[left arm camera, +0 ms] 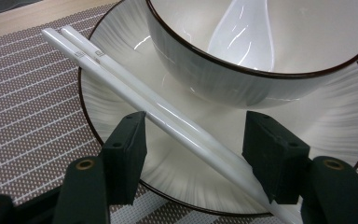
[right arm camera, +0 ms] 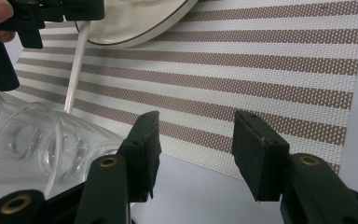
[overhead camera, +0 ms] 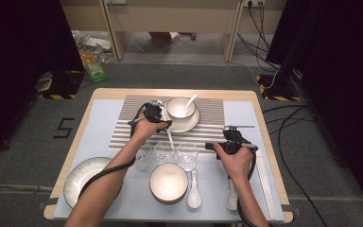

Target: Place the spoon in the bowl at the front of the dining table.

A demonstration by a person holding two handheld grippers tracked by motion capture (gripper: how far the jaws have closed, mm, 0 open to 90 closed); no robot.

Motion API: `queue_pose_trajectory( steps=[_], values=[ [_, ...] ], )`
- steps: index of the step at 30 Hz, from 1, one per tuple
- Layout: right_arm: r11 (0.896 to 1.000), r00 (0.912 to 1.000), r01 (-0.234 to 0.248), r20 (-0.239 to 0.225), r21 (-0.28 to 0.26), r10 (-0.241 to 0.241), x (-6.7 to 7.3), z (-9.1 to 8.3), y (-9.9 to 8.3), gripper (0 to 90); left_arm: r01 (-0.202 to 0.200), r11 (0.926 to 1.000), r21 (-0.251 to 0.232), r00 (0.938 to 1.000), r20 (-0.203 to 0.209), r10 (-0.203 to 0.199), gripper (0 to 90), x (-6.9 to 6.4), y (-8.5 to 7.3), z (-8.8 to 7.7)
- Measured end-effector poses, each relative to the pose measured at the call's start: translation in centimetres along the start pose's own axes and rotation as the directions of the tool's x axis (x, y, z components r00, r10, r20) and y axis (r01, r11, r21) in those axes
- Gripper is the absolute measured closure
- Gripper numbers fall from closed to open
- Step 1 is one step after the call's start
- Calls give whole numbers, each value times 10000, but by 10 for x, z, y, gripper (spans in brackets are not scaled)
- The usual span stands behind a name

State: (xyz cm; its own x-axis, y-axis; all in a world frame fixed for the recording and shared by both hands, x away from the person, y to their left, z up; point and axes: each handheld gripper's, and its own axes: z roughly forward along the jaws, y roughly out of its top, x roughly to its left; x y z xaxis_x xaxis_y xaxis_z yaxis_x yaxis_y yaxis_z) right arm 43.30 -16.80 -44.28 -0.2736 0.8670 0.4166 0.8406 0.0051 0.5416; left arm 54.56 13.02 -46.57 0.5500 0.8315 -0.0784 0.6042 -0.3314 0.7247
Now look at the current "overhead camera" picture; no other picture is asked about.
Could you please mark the brown cardboard box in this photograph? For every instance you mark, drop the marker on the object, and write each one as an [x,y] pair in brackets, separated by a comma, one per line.
[162,38]

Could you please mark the white ceramic soup spoon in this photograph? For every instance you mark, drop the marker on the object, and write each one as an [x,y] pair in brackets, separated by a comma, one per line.
[191,100]
[194,200]
[231,200]

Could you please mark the bundle of white chopsticks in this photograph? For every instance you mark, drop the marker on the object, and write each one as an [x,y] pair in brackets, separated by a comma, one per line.
[266,186]

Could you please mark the clear plastic bags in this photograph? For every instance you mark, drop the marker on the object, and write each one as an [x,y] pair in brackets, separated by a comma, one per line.
[91,41]

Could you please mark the white plate with dark rim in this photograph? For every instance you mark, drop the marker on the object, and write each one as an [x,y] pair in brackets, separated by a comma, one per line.
[186,124]
[78,184]

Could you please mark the white wall socket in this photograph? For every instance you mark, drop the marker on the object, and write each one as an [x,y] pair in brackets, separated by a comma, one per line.
[245,2]

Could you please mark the white bowl with dark rim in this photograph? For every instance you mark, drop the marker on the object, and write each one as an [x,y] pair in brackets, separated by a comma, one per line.
[169,181]
[179,108]
[169,202]

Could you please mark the person's right hand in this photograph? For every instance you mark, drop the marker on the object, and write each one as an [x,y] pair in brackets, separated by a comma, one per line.
[238,165]

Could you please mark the green snack bag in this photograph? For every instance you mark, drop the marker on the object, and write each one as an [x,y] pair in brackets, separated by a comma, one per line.
[94,67]

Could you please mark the black yellow striped stand base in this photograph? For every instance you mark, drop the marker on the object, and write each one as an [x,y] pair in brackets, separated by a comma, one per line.
[280,90]
[66,85]

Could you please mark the single white chopstick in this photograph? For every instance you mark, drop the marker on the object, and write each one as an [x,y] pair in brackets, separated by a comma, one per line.
[171,141]
[170,138]

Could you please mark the small red object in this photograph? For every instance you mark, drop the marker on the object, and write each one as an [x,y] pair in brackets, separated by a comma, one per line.
[193,36]

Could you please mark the beige wooden desk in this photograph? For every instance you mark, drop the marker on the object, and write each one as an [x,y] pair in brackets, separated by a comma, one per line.
[176,15]

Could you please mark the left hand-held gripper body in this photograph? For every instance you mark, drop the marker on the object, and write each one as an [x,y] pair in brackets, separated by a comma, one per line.
[153,113]

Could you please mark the striped grey placemat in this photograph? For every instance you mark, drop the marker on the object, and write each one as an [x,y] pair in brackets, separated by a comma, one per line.
[201,138]

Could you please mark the clear drinking glass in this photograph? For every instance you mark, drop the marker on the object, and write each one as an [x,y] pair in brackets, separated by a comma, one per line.
[145,160]
[187,154]
[164,154]

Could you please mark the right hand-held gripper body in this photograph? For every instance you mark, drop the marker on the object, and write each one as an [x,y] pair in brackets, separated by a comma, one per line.
[233,142]

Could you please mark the black curtain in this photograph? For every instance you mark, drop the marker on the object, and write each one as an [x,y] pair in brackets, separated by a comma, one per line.
[12,63]
[343,78]

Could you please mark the pale blue table mat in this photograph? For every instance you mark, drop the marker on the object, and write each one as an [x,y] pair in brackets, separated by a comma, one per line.
[208,215]

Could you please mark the person's left hand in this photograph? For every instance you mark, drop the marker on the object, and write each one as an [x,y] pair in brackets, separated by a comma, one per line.
[145,129]

